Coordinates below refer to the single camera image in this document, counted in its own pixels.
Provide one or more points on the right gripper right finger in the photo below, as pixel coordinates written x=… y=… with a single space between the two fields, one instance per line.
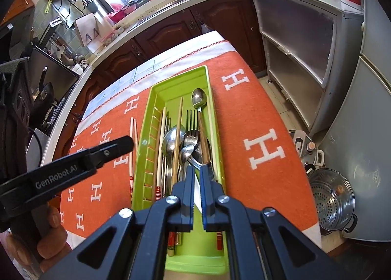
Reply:
x=221 y=213

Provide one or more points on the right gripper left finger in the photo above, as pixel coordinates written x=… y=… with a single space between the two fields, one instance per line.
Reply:
x=152 y=227

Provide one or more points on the steel soup spoon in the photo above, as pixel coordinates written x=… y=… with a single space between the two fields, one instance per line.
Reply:
x=190 y=155

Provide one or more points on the bamboo chopstick red end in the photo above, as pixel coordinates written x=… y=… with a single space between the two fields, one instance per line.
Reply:
x=131 y=160
x=159 y=159
x=135 y=136

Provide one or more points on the large steel spoon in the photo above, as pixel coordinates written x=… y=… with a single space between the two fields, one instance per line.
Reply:
x=168 y=147

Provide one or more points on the steel chopstick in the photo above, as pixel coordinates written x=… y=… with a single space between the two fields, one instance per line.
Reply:
x=166 y=157

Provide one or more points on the small steel spoon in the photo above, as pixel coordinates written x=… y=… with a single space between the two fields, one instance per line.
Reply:
x=199 y=100

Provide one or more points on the steel fork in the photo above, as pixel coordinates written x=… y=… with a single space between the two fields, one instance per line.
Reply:
x=191 y=128

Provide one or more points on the person's left hand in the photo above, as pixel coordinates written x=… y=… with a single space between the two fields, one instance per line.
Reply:
x=51 y=248

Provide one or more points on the green plastic utensil tray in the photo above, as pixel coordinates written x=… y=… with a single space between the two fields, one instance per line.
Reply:
x=195 y=252

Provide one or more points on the black frying pan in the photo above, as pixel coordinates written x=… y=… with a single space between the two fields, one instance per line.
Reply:
x=44 y=94

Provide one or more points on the steel steamer pot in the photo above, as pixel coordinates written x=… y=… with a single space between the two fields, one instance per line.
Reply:
x=334 y=200

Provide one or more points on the grey metal cabinet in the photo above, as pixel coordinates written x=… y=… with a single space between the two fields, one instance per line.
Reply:
x=311 y=48

